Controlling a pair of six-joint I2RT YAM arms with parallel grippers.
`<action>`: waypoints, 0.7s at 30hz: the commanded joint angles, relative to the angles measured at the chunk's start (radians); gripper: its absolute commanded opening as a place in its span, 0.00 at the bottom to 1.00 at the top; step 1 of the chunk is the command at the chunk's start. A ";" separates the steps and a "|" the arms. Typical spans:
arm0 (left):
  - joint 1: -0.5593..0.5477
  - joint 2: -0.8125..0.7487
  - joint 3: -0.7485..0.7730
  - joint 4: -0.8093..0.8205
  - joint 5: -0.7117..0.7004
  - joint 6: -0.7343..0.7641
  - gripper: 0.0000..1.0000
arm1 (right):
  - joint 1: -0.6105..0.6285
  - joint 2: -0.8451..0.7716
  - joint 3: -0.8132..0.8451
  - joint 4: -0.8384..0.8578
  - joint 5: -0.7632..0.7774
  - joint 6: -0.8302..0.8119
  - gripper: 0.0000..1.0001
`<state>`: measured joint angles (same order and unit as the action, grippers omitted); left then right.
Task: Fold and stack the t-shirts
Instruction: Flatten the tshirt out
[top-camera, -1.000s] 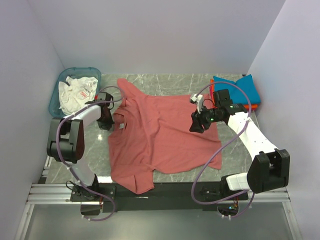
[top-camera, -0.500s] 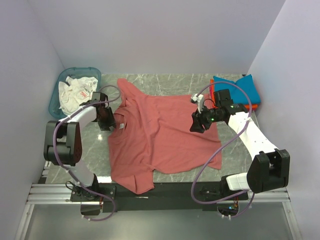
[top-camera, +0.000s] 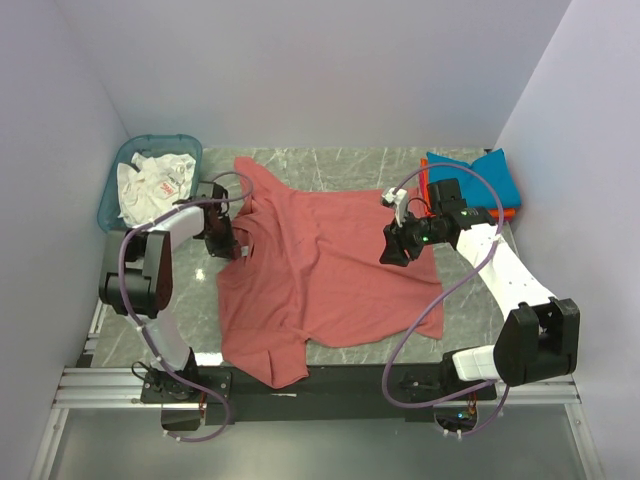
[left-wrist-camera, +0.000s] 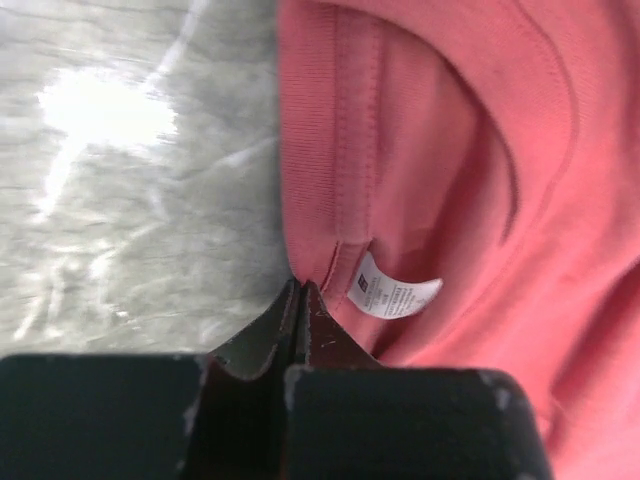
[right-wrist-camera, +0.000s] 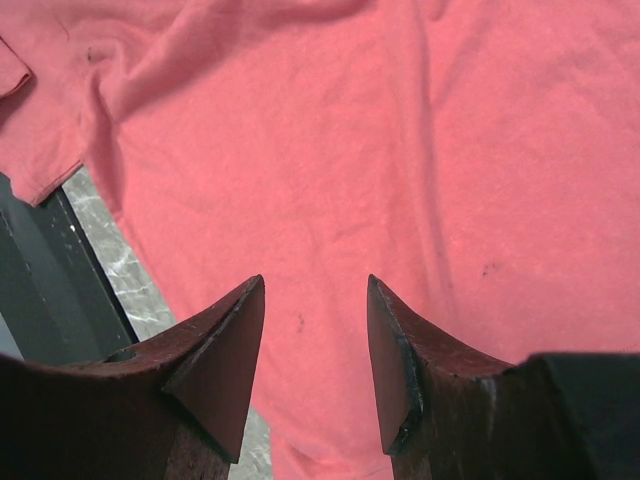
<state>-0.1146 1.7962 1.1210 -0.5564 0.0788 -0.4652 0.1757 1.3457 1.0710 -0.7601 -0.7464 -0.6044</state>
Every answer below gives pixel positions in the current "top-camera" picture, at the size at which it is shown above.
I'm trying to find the dusty red t-shirt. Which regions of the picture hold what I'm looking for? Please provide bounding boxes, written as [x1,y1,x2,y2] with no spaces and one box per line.
[217,157,444,389]

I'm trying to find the folded orange t-shirt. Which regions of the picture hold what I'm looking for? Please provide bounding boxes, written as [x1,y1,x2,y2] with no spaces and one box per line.
[418,153,518,221]

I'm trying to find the folded blue t-shirt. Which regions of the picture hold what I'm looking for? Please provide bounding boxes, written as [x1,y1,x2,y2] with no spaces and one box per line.
[427,149,522,209]

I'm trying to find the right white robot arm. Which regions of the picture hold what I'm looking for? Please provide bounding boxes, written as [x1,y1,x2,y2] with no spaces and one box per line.
[380,179,580,399]

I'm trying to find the aluminium frame rail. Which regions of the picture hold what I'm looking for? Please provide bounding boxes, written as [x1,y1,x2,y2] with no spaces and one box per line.
[27,334,166,480]

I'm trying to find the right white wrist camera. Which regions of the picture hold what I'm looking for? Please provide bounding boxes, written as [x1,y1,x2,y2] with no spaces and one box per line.
[380,187,409,227]

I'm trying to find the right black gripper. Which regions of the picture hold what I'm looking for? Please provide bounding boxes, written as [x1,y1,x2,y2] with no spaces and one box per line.
[379,207,447,268]

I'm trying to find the crumpled white t-shirt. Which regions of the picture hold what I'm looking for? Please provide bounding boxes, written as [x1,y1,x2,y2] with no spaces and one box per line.
[116,153,197,227]

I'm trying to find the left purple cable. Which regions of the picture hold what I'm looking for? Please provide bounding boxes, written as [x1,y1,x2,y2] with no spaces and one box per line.
[117,170,256,444]

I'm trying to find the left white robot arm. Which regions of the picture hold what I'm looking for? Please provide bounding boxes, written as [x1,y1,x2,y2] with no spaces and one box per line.
[99,182,240,402]

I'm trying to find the teal plastic bin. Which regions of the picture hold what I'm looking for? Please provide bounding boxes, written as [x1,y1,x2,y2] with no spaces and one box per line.
[97,134,203,233]

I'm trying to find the black base beam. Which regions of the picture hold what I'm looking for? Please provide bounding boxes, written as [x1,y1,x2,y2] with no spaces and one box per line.
[139,362,501,431]

